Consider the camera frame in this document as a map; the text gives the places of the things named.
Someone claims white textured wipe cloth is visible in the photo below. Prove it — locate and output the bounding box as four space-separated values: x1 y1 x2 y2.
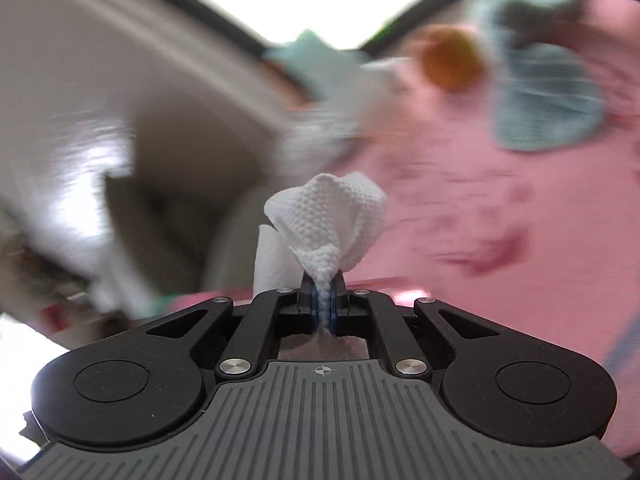
253 172 387 330

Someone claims crumpled clear plastic bag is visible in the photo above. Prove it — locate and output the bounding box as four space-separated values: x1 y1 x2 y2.
270 108 359 184

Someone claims pink dalmatian print towel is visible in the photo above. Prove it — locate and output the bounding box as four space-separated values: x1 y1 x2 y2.
169 0 640 461

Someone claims frosted bottle with mint lid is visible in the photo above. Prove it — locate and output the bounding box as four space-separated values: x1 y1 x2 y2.
265 30 397 126

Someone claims orange apple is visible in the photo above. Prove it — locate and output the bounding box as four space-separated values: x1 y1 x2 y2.
418 25 485 92

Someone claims teal knitted cloth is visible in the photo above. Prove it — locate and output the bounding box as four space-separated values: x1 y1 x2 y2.
466 0 605 152

